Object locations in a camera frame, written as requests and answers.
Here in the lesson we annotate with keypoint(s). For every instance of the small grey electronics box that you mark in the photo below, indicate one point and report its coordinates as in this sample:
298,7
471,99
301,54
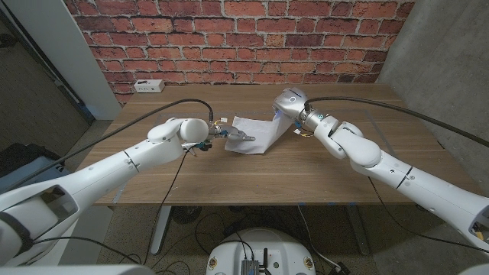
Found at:
250,267

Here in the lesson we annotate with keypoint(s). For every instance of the red brick print backdrop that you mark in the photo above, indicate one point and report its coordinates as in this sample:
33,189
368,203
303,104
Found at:
237,38

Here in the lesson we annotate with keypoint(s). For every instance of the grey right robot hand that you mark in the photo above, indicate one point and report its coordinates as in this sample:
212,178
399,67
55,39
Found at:
292,101

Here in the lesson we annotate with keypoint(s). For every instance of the white power strip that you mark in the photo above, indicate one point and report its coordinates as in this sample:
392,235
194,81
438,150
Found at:
149,86

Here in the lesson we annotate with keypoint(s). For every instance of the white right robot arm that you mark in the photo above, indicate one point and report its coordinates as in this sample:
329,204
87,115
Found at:
420,187

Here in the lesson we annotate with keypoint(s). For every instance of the black antenna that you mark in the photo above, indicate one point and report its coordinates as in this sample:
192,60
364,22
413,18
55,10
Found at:
265,259

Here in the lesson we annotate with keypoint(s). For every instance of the blue storage bin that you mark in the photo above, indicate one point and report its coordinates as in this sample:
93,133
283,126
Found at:
59,171

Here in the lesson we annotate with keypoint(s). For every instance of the black bag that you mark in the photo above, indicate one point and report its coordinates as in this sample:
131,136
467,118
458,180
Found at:
23,153

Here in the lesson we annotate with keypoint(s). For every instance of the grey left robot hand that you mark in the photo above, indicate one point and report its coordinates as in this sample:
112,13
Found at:
233,133

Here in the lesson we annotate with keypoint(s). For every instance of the black power adapter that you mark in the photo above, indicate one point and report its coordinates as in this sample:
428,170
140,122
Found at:
342,268

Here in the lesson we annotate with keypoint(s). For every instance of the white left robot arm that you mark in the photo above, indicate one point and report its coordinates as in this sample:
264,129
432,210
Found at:
95,179

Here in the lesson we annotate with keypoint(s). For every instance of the black floor fan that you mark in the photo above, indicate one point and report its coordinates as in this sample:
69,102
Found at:
185,214

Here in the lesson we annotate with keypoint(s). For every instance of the white table leg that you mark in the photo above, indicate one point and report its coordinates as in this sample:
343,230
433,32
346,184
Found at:
160,229

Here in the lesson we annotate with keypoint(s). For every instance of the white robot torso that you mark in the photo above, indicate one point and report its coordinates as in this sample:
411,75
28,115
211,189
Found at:
282,252

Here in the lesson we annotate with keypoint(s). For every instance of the small toy plane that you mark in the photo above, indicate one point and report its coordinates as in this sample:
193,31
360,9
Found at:
202,145

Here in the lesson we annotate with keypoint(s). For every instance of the white handkerchief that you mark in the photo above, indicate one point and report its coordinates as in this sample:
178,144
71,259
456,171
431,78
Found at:
252,135

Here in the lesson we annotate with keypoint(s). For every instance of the white wall panel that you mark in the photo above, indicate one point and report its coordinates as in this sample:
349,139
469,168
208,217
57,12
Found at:
57,38

